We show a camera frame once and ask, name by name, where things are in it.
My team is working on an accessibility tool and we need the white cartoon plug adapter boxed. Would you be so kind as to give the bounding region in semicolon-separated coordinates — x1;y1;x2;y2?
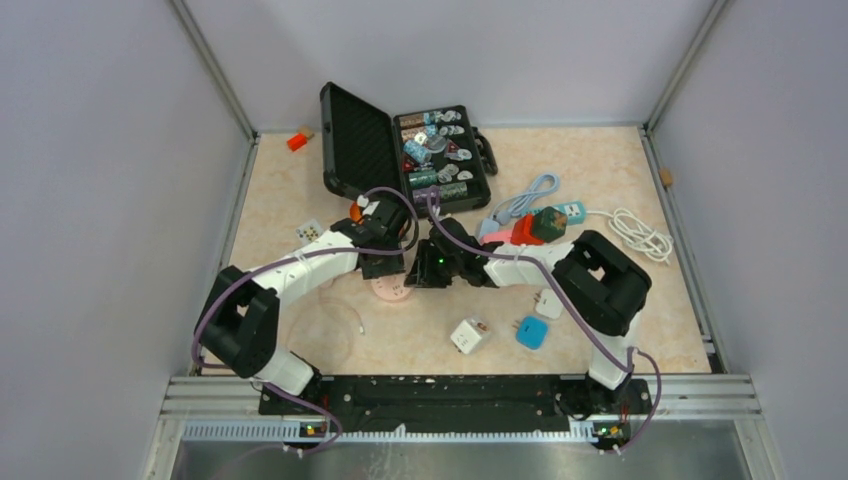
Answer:
450;316;492;355

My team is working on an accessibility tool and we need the teal small socket adapter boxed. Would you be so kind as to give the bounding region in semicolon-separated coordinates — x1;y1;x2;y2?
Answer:
555;201;587;226

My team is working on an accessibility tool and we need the light blue coiled cable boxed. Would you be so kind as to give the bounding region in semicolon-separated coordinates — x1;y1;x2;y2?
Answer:
491;172;561;227

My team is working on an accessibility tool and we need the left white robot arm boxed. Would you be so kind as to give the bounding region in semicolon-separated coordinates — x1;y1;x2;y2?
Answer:
192;197;418;414

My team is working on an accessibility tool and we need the blue charger plug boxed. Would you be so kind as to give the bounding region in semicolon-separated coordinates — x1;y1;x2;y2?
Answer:
513;315;549;350

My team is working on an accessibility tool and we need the orange tape dispenser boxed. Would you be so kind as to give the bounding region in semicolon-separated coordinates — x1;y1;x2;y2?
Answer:
349;202;363;224

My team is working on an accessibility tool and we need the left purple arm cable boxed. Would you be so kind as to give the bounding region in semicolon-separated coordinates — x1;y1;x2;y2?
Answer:
190;186;420;458

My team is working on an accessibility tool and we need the white coiled cable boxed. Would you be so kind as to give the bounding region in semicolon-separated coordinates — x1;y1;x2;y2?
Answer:
586;207;674;266

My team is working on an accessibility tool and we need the white charger plug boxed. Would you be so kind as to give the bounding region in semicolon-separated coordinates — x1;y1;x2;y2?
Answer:
534;288;564;320

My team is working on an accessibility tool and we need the round pink power socket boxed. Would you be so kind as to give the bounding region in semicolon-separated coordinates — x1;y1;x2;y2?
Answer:
370;274;414;303

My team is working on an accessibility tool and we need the light blue power strip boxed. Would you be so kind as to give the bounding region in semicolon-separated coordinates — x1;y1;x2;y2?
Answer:
476;218;501;240

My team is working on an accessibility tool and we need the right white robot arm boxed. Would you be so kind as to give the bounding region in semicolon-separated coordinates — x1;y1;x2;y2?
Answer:
404;218;653;412

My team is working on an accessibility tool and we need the open black carrying case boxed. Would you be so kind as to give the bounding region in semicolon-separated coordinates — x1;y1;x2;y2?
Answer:
320;82;498;213

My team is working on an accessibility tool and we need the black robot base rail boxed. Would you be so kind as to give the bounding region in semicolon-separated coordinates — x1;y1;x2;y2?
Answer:
258;374;653;435

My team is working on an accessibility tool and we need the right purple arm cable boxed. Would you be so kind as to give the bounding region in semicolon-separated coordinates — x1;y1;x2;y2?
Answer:
423;186;664;458

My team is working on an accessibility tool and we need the pink triangular power socket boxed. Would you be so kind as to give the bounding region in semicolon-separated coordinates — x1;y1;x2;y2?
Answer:
480;230;512;244

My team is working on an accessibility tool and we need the dark green cube plug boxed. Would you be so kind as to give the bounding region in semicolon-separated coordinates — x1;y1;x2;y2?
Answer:
531;206;569;243

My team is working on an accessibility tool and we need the red cube plug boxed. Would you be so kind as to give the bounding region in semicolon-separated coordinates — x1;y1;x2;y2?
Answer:
509;214;545;246

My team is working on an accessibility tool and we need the white multi-hole adapter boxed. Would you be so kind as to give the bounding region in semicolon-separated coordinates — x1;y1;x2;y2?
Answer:
295;219;324;246

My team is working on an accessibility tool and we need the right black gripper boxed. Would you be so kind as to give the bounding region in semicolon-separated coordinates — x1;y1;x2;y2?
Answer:
406;238;463;288

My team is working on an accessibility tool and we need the red small block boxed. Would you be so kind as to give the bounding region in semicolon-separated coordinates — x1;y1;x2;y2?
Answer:
286;133;310;152

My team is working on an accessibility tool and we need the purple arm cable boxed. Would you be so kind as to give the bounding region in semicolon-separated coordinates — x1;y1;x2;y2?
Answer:
190;186;420;458
423;186;664;458

